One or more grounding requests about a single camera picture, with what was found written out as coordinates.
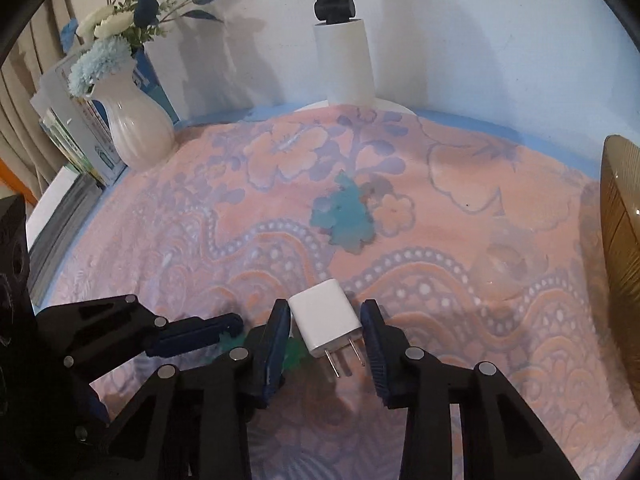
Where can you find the brown ribbed glass bowl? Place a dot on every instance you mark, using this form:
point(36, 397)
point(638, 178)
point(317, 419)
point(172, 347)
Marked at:
point(622, 260)

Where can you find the blue and white artificial flowers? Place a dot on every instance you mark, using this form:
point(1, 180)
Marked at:
point(120, 25)

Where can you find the black pole clamp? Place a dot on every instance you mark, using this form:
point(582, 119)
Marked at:
point(334, 7)

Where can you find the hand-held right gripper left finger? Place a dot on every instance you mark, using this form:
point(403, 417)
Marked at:
point(277, 345)

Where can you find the green star toy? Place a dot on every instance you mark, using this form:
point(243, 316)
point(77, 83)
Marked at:
point(296, 356)

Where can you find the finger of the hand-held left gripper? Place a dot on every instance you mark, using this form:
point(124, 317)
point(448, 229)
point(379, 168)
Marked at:
point(200, 332)

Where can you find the flat stack of magazines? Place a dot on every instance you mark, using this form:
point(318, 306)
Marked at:
point(60, 230)

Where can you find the upright books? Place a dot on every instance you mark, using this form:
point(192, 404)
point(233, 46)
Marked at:
point(80, 130)

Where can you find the white lamp pole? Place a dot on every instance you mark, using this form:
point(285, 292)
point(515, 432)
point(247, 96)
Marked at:
point(347, 65)

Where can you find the teal translucent figurine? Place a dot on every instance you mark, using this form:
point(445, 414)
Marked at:
point(345, 220)

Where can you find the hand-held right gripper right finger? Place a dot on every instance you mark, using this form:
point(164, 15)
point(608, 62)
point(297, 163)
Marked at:
point(375, 350)

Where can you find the white ribbed vase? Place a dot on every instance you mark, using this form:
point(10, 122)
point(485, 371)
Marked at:
point(140, 130)

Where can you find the white charger plug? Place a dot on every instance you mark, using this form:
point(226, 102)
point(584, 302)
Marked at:
point(322, 317)

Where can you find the beige curtain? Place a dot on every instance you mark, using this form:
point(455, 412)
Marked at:
point(25, 85)

